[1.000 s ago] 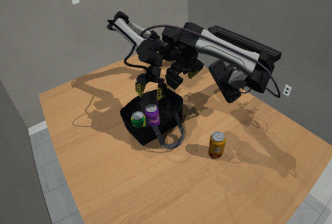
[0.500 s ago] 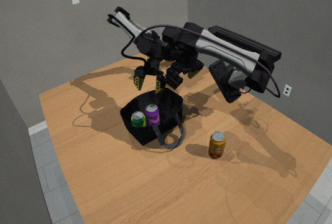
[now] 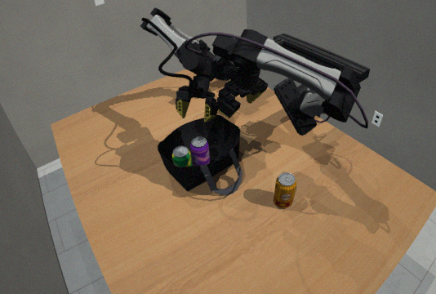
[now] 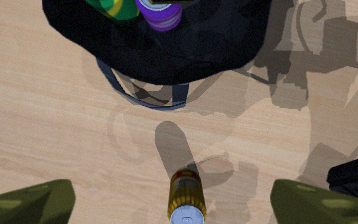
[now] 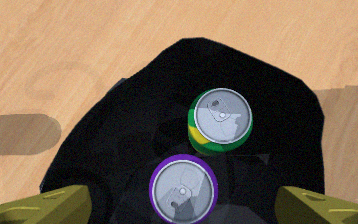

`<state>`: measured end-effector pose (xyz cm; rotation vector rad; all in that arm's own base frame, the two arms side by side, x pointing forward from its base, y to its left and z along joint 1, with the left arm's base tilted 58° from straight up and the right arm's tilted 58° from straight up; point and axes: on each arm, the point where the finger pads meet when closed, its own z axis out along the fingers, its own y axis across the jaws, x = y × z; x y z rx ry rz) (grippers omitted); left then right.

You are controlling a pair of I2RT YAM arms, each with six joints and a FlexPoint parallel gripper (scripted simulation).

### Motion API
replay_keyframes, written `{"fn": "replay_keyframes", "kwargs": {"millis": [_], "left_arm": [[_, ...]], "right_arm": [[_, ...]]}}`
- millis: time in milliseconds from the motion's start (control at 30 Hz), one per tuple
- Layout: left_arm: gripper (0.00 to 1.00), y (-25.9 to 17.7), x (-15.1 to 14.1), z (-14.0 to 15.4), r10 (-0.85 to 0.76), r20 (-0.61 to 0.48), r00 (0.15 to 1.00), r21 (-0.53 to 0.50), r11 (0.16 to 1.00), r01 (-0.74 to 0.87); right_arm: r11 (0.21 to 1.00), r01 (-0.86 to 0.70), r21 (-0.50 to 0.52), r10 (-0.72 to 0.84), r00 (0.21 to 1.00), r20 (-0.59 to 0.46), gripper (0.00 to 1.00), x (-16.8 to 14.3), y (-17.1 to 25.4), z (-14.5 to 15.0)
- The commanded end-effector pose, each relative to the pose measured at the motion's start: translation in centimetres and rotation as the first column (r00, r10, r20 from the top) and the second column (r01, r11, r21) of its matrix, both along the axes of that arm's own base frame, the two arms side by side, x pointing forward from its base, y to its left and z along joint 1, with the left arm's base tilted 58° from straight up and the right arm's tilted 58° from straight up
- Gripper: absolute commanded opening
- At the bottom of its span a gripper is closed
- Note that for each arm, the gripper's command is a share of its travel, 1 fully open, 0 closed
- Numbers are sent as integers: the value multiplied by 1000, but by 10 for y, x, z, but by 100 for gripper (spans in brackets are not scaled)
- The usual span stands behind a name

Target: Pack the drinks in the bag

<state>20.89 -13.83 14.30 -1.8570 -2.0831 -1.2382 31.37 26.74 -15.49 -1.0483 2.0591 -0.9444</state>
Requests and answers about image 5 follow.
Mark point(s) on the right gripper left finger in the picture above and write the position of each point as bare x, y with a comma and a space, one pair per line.
68, 205

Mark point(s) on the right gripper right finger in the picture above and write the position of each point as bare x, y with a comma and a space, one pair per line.
295, 205

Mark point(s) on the green and yellow drink can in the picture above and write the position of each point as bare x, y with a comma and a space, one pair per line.
218, 121

